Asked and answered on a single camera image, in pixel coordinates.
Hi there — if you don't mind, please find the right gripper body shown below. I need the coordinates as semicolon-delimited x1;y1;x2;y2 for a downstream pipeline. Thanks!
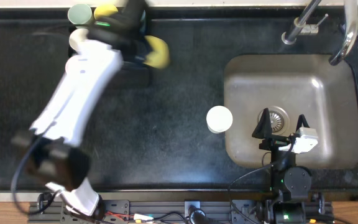
259;134;293;152

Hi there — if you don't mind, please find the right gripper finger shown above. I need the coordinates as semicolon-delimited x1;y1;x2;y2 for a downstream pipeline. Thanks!
252;108;273;140
296;114;310;131

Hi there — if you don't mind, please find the white cup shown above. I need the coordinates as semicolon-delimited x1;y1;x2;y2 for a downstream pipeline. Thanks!
206;105;234;134
68;28;90;54

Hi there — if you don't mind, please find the yellow cup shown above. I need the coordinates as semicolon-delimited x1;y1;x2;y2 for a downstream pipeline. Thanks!
93;3;119;21
143;35;171;70

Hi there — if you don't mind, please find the steel sink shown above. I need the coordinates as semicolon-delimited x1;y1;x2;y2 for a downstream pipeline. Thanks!
223;53;358;170

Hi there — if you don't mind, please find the steel tap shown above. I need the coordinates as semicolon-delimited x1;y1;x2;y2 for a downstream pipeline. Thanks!
280;0;358;67

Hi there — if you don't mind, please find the black tray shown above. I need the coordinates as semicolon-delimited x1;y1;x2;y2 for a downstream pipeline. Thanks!
67;18;151;88

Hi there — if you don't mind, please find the green cup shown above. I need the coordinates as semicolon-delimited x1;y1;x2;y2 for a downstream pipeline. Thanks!
67;3;93;26

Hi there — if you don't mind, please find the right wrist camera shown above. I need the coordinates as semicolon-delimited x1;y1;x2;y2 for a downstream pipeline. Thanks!
278;126;319;155

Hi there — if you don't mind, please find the mounting rail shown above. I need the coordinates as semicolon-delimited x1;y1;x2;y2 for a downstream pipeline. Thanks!
28;192;335;224

